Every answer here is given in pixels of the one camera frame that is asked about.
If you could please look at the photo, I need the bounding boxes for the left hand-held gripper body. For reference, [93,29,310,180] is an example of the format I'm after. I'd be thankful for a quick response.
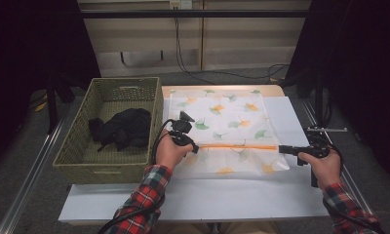
[168,110,196,145]

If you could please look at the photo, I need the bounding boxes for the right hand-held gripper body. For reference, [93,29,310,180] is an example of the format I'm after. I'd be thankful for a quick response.
[295,126,349,189]

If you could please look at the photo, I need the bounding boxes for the white leaf-print mesh laundry bag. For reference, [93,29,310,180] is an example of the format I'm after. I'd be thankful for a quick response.
[167,88,291,180]

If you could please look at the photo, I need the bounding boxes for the black garment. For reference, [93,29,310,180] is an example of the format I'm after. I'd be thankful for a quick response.
[88,107,152,153]

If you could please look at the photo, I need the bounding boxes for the green woven basket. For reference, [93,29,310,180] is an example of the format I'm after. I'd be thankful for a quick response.
[52,76,165,185]

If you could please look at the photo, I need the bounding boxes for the person's left hand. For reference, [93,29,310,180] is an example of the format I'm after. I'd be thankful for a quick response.
[155,129,195,172]

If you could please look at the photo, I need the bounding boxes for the person's right hand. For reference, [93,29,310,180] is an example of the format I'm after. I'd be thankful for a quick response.
[297,150,343,191]

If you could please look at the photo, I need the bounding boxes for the black metal stand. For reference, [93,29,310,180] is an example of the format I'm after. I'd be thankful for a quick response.
[46,76,76,135]
[296,69,325,129]

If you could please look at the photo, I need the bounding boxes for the person's khaki trouser legs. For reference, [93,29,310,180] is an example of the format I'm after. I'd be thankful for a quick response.
[157,221,279,234]

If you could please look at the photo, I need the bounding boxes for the dark curtain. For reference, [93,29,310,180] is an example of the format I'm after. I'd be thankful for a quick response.
[285,0,390,186]
[0,0,101,174]

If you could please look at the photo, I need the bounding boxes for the yellow floor tape strip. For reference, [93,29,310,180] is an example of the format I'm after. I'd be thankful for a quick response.
[33,94,50,113]

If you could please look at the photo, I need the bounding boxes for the right hand-held gripper black cable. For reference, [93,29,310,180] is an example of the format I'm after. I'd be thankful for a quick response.
[324,140,385,234]

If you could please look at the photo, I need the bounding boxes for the hand-held gripper black cable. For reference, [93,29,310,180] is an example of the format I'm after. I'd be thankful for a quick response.
[324,140,385,234]
[97,118,176,234]

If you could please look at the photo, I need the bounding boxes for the black floor cable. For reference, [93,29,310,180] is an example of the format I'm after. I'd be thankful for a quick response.
[319,94,334,130]

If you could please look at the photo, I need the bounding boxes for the left hand-held gripper black cable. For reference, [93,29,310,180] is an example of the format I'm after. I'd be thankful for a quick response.
[97,118,176,234]

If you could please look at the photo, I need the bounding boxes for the metal floor rail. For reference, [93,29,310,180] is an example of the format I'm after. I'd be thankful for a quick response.
[0,106,70,234]
[301,100,384,234]

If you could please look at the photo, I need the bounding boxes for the black wall cable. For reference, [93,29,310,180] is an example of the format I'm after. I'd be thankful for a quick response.
[174,8,292,86]

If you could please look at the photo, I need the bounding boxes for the black horizontal frame bar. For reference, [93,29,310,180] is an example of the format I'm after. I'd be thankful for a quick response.
[80,9,309,19]

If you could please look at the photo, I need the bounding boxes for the white wall outlet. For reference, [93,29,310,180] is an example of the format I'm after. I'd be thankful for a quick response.
[169,0,193,10]

